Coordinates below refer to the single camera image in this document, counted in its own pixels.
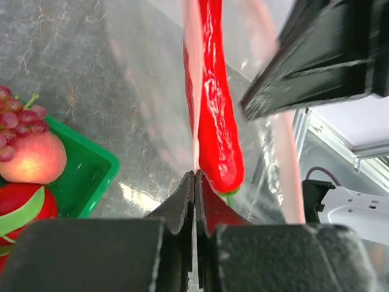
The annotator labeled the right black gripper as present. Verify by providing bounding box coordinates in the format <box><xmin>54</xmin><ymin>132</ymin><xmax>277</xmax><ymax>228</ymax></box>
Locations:
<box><xmin>241</xmin><ymin>1</ymin><xmax>388</xmax><ymax>120</ymax></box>

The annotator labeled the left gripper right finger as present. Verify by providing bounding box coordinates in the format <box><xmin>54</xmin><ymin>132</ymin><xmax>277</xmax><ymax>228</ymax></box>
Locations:
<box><xmin>194</xmin><ymin>172</ymin><xmax>377</xmax><ymax>291</ymax></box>

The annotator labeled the clear pink zip top bag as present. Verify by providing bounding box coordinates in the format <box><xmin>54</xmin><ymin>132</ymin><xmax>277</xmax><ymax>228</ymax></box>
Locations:
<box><xmin>105</xmin><ymin>1</ymin><xmax>306</xmax><ymax>224</ymax></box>

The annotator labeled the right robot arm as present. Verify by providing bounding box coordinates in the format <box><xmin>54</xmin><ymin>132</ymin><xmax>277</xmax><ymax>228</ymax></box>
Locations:
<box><xmin>241</xmin><ymin>1</ymin><xmax>388</xmax><ymax>245</ymax></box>

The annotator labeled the red chili pepper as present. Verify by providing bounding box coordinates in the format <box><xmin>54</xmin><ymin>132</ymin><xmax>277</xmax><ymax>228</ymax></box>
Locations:
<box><xmin>183</xmin><ymin>1</ymin><xmax>244</xmax><ymax>206</ymax></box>

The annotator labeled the pink dragon fruit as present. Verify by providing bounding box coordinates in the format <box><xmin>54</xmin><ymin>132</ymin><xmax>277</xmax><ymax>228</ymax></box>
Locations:
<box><xmin>1</xmin><ymin>183</ymin><xmax>58</xmax><ymax>267</ymax></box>

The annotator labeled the red grapes bunch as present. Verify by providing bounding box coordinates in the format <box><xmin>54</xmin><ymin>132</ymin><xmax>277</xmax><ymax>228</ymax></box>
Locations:
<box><xmin>1</xmin><ymin>85</ymin><xmax>49</xmax><ymax>162</ymax></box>

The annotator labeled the peach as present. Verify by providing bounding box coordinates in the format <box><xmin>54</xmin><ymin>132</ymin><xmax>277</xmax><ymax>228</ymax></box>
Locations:
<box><xmin>1</xmin><ymin>131</ymin><xmax>67</xmax><ymax>184</ymax></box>

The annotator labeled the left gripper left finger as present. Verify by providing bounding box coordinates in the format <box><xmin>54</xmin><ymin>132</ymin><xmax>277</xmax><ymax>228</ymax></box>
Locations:
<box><xmin>1</xmin><ymin>172</ymin><xmax>195</xmax><ymax>291</ymax></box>

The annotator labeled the green plastic crate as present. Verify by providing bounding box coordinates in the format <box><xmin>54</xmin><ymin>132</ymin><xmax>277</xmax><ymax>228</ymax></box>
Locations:
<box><xmin>43</xmin><ymin>116</ymin><xmax>120</xmax><ymax>218</ymax></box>

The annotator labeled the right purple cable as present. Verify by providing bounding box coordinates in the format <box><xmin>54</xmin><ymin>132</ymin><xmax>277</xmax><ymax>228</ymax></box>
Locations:
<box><xmin>305</xmin><ymin>165</ymin><xmax>344</xmax><ymax>187</ymax></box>

